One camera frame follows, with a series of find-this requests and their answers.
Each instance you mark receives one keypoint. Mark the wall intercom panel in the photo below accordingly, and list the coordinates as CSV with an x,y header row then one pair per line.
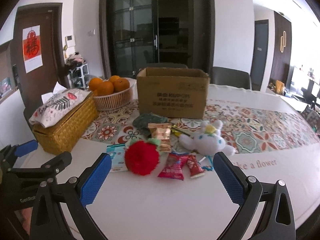
x,y
70,41

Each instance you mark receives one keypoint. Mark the white plush bunny toy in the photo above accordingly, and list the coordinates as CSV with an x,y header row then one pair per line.
x,y
207,141

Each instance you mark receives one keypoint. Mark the black glass sliding door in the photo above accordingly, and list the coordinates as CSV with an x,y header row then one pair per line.
x,y
135,34

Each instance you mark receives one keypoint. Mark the dark chair right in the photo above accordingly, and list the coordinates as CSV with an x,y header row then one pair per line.
x,y
231,77

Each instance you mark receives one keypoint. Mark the white wicker fruit basket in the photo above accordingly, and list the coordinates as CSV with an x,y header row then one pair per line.
x,y
116,100

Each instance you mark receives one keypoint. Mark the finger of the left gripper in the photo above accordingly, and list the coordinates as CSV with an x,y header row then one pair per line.
x,y
53,161
11,153

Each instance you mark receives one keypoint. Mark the orange fruit front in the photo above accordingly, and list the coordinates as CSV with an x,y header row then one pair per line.
x,y
105,88

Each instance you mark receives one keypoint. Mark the small red snack packet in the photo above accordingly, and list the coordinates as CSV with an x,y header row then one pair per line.
x,y
195,169

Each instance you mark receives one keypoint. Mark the orange fruit back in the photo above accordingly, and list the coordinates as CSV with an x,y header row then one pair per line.
x,y
113,78

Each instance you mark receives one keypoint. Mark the large red snack packet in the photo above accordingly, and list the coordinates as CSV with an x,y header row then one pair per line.
x,y
173,166

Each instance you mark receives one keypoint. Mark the floral fabric tissue cover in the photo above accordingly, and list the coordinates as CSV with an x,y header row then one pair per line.
x,y
57,104

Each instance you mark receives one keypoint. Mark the white shoe rack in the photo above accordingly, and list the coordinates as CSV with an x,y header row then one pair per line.
x,y
79,77

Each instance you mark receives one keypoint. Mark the green fuzzy cloth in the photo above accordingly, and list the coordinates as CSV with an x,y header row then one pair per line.
x,y
142,121

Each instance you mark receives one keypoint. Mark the blue cartoon tissue pack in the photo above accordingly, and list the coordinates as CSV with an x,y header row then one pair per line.
x,y
117,152

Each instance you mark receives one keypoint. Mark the brown entrance door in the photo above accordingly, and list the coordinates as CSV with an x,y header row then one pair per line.
x,y
43,79

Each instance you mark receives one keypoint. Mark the orange fruit right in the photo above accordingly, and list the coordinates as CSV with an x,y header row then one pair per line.
x,y
121,84

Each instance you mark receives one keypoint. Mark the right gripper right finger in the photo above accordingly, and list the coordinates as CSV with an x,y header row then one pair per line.
x,y
276,220

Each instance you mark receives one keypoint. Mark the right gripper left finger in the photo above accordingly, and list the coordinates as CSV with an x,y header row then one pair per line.
x,y
48,220

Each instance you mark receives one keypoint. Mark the patterned table runner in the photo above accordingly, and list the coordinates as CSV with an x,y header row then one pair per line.
x,y
248,130

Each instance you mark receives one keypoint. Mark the orange fruit left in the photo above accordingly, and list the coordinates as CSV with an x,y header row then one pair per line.
x,y
94,83

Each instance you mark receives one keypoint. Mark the red fluffy strawberry plush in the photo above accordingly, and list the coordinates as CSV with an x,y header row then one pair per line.
x,y
142,156

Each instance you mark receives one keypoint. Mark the red fu character poster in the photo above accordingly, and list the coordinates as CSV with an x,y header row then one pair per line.
x,y
31,45

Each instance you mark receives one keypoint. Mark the brown cardboard box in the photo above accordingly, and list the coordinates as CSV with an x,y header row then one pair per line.
x,y
173,92

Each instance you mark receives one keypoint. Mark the gold snack packet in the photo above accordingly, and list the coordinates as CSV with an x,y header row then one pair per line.
x,y
161,132

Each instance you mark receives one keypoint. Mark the orange fruit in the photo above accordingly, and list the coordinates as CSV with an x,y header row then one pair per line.
x,y
94,83
113,78
105,88
121,84

